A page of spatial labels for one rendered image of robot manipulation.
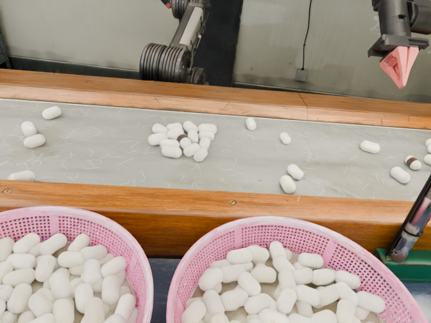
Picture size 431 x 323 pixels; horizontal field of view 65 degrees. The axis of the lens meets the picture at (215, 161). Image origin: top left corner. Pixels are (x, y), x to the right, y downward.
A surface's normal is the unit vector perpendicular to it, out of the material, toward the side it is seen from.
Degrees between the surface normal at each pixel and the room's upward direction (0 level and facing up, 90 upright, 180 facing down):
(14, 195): 0
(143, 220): 90
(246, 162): 0
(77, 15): 89
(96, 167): 0
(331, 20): 90
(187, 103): 45
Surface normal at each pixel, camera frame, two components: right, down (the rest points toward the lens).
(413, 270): 0.04, 0.56
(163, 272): 0.10, -0.83
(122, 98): 0.10, -0.19
